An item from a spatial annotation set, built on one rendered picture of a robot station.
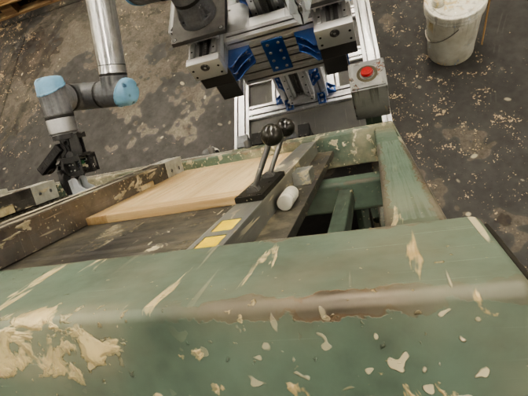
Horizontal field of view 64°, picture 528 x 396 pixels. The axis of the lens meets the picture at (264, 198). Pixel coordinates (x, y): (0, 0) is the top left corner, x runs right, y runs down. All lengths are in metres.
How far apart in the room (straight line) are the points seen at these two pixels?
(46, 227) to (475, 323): 0.88
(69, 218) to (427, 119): 1.94
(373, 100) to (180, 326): 1.34
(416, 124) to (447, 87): 0.28
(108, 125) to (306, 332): 3.13
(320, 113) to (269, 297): 2.13
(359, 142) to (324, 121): 0.92
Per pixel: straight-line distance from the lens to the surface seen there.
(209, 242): 0.54
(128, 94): 1.24
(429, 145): 2.40
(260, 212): 0.67
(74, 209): 1.05
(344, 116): 2.29
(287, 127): 0.81
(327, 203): 1.08
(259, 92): 2.53
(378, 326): 0.21
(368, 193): 1.07
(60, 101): 1.26
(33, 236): 0.96
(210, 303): 0.23
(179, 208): 0.94
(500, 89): 2.61
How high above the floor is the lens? 2.07
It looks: 60 degrees down
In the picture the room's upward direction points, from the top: 38 degrees counter-clockwise
